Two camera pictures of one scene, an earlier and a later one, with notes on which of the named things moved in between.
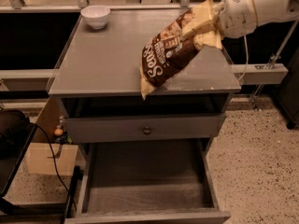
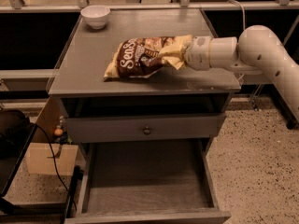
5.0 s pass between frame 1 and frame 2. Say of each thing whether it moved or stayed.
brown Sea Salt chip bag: moved
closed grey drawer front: stayed
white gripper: moved
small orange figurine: stayed
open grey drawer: stayed
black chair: stayed
